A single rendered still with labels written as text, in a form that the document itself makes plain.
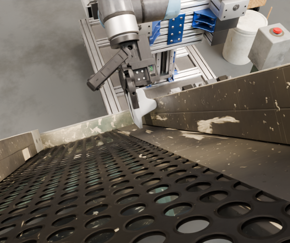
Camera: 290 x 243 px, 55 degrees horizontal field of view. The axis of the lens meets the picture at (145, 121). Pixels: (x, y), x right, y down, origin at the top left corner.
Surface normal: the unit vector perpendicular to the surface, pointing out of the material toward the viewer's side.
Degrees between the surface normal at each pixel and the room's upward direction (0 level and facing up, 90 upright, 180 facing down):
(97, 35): 0
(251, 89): 90
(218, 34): 90
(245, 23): 0
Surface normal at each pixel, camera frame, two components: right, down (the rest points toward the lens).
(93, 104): 0.00, -0.58
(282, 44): 0.33, 0.76
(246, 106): -0.94, 0.27
